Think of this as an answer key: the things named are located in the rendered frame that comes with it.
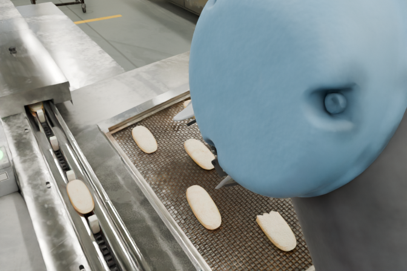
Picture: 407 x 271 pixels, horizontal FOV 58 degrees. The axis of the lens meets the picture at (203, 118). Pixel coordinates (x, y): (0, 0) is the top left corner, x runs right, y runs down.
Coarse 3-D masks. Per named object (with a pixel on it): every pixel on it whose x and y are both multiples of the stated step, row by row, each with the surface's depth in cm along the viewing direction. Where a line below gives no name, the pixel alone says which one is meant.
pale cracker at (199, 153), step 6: (186, 144) 73; (192, 144) 72; (198, 144) 72; (186, 150) 72; (192, 150) 71; (198, 150) 70; (204, 150) 70; (192, 156) 70; (198, 156) 69; (204, 156) 69; (210, 156) 69; (198, 162) 68; (204, 162) 68; (210, 162) 68; (204, 168) 67; (210, 168) 67
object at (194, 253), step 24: (144, 120) 83; (120, 144) 77; (168, 144) 75; (144, 168) 70; (168, 168) 69; (192, 168) 68; (168, 192) 64; (216, 192) 63; (168, 216) 60; (240, 216) 58; (288, 216) 57; (216, 240) 56; (240, 240) 55; (288, 264) 51; (312, 264) 50
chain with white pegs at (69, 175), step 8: (40, 112) 92; (40, 120) 93; (48, 128) 91; (48, 136) 88; (56, 144) 83; (56, 152) 83; (64, 160) 80; (64, 168) 78; (72, 176) 72; (88, 224) 65; (96, 224) 63; (96, 232) 64; (96, 240) 62; (104, 240) 62; (104, 248) 61; (104, 256) 60; (112, 256) 59; (112, 264) 58
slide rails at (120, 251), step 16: (32, 112) 96; (48, 112) 96; (48, 144) 84; (64, 144) 84; (48, 160) 79; (64, 176) 75; (80, 176) 75; (64, 192) 71; (96, 192) 71; (96, 208) 67; (80, 224) 64; (112, 224) 64; (112, 240) 61; (96, 256) 58; (128, 256) 58
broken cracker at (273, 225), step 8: (264, 216) 56; (272, 216) 56; (280, 216) 56; (264, 224) 55; (272, 224) 55; (280, 224) 55; (264, 232) 55; (272, 232) 54; (280, 232) 54; (288, 232) 54; (272, 240) 53; (280, 240) 53; (288, 240) 53; (280, 248) 52; (288, 248) 52
